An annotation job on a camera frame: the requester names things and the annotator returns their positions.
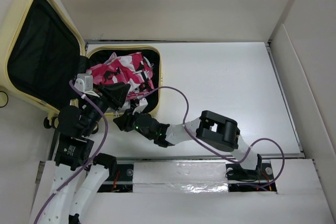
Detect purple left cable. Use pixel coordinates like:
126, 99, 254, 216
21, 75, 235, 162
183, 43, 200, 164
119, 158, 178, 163
33, 79, 108, 224

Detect purple cable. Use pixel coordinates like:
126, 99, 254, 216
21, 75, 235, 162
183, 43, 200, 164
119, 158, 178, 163
33, 79, 108, 224
141, 86, 286, 191

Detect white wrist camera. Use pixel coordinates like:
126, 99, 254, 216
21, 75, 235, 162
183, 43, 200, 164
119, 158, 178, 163
74, 73, 99, 97
132, 98, 148, 115

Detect pink camouflage shorts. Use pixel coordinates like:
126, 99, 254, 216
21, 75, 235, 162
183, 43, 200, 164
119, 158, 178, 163
86, 52, 154, 100

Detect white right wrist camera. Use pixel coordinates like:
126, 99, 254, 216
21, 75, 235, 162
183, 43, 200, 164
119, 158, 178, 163
132, 98, 148, 115

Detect metal base rail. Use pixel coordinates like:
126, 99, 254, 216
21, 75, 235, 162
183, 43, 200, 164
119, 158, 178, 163
98, 159, 277, 194

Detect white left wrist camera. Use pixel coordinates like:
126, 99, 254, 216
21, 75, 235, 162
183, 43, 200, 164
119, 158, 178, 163
74, 73, 99, 97

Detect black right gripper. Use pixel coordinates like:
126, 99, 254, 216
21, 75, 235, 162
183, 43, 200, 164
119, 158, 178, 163
114, 106, 143, 132

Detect yellow open suitcase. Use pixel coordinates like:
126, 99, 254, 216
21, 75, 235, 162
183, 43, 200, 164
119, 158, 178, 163
1, 0, 163, 129

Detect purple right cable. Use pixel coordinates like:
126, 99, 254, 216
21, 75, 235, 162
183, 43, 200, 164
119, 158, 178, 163
141, 86, 286, 191

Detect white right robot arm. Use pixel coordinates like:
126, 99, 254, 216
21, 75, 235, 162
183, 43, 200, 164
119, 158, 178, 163
113, 109, 263, 183

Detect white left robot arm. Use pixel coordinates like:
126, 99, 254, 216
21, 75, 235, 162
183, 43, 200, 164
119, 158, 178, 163
34, 80, 130, 223

